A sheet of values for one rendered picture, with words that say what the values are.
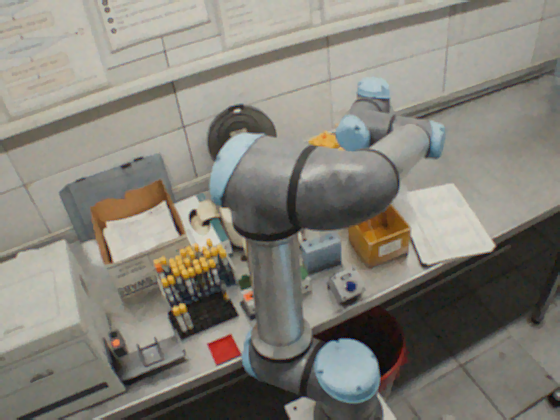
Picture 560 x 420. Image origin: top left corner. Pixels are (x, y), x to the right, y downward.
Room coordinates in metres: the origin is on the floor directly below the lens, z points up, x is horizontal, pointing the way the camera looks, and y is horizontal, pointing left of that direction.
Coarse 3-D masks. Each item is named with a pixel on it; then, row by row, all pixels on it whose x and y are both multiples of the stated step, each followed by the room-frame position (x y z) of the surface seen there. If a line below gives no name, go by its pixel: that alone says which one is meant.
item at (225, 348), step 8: (224, 336) 0.73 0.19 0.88; (232, 336) 0.73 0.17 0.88; (208, 344) 0.71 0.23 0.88; (216, 344) 0.71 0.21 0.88; (224, 344) 0.71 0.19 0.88; (232, 344) 0.71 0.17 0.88; (216, 352) 0.69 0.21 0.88; (224, 352) 0.69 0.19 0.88; (232, 352) 0.68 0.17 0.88; (240, 352) 0.68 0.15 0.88; (216, 360) 0.66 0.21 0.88; (224, 360) 0.66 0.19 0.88
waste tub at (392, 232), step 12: (384, 216) 1.05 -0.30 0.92; (396, 216) 1.00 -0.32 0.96; (348, 228) 1.02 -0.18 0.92; (360, 228) 1.03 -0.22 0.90; (372, 228) 1.04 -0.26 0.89; (384, 228) 1.03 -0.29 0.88; (396, 228) 1.00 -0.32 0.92; (408, 228) 0.93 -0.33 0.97; (360, 240) 0.94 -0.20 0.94; (372, 240) 0.99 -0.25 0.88; (384, 240) 0.91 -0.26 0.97; (396, 240) 0.92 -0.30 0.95; (408, 240) 0.93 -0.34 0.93; (360, 252) 0.94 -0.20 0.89; (372, 252) 0.90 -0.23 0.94; (384, 252) 0.91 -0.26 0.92; (396, 252) 0.92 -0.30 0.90; (372, 264) 0.90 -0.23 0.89
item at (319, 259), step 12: (312, 240) 0.94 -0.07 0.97; (324, 240) 0.93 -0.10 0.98; (336, 240) 0.92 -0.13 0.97; (312, 252) 0.90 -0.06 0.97; (324, 252) 0.91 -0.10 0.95; (336, 252) 0.92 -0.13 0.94; (312, 264) 0.90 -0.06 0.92; (324, 264) 0.91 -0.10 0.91; (336, 264) 0.92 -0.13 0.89; (312, 276) 0.89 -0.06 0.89
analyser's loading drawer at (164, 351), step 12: (144, 348) 0.69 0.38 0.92; (156, 348) 0.69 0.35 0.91; (168, 348) 0.69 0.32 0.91; (180, 348) 0.69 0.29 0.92; (120, 360) 0.67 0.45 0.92; (132, 360) 0.67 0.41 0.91; (144, 360) 0.65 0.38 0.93; (156, 360) 0.65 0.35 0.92; (168, 360) 0.66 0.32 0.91; (120, 372) 0.63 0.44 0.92; (132, 372) 0.63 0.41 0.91
